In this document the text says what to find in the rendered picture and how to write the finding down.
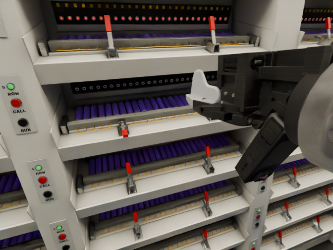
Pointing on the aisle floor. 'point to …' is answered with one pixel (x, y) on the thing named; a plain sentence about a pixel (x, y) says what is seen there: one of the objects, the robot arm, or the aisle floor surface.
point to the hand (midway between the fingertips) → (207, 98)
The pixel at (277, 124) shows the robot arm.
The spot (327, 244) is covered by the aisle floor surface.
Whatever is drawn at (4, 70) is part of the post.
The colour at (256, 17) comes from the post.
